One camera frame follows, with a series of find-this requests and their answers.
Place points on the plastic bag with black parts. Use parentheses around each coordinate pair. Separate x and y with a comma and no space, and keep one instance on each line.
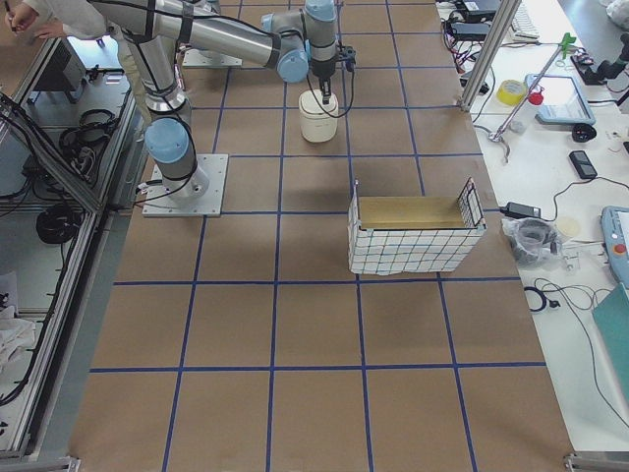
(534,242)

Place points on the red capped bottle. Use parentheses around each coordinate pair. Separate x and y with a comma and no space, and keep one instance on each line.
(526,115)

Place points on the wire basket with checked cloth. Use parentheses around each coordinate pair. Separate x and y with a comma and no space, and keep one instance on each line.
(391,235)

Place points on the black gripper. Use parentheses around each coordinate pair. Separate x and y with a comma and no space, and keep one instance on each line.
(322,71)

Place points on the yellow tape roll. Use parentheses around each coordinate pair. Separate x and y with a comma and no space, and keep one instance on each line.
(511,92)

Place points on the black phone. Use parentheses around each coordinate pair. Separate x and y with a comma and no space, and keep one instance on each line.
(583,165)

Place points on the aluminium frame post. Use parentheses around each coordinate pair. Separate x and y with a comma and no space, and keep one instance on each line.
(500,25)

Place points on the white trash can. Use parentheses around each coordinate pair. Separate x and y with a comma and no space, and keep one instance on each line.
(318,122)

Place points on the blue teach pendant tablet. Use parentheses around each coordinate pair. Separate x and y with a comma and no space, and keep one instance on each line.
(564,103)

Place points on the person's hand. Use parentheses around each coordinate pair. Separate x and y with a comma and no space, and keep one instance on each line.
(20,18)

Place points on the black power adapter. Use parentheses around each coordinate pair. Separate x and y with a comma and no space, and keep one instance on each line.
(519,211)

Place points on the white sleeved forearm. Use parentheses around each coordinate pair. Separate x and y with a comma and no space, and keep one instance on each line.
(78,18)

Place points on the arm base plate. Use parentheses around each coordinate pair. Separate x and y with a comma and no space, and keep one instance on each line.
(201,195)
(205,59)

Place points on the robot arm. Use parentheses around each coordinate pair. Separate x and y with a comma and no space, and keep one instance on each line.
(296,44)

